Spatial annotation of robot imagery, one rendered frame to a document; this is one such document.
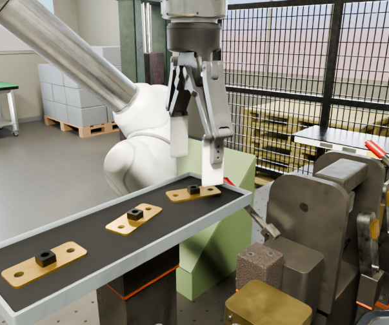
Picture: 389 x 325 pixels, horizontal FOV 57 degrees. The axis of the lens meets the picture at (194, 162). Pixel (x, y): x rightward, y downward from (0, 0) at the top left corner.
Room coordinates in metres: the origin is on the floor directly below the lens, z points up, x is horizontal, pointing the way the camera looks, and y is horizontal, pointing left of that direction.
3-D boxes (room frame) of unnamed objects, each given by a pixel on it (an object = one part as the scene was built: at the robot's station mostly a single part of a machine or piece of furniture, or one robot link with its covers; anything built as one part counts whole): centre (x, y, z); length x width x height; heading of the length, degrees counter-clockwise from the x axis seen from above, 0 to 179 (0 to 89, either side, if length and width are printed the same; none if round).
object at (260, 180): (3.13, -1.09, 0.39); 1.13 x 0.76 x 0.78; 45
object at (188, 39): (0.52, 0.00, 1.37); 0.08 x 0.07 x 0.09; 22
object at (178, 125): (0.59, 0.03, 1.24); 0.03 x 0.01 x 0.07; 112
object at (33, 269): (0.34, 0.16, 1.17); 0.08 x 0.04 x 0.01; 139
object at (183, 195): (0.53, 0.00, 1.17); 0.08 x 0.04 x 0.01; 112
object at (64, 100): (5.84, 1.77, 0.63); 1.28 x 0.89 x 1.27; 45
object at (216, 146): (0.45, -0.03, 1.26); 0.03 x 0.01 x 0.05; 22
